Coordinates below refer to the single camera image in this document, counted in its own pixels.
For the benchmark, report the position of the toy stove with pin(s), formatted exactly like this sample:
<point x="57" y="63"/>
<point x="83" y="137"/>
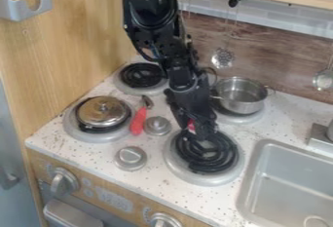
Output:
<point x="130" y="158"/>

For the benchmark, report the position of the grey wall holder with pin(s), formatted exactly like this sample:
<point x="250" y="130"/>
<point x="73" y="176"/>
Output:
<point x="19" y="0"/>

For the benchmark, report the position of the tap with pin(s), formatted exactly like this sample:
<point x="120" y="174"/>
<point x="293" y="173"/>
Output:
<point x="321" y="135"/>

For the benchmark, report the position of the silver pot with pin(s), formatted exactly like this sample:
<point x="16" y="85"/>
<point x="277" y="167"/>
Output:
<point x="240" y="96"/>

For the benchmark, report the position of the silver ladle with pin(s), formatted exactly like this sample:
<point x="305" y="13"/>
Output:
<point x="323" y="80"/>

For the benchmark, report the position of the black hook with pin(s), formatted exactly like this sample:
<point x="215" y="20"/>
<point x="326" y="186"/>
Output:
<point x="235" y="1"/>

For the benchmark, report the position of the toy sink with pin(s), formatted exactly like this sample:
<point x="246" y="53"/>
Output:
<point x="288" y="185"/>

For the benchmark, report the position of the red tool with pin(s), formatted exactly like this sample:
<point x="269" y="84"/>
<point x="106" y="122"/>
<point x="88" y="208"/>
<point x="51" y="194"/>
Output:
<point x="138" y="122"/>

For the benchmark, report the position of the silver slotted spoon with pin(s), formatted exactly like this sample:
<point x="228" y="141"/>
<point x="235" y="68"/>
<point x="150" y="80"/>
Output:
<point x="223" y="58"/>

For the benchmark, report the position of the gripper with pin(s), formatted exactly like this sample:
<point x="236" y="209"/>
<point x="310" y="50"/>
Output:
<point x="193" y="101"/>

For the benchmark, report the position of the silver lid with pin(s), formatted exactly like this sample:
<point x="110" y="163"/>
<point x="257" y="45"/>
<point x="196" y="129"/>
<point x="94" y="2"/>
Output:
<point x="103" y="111"/>

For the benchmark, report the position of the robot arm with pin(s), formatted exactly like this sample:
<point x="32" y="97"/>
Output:
<point x="149" y="13"/>

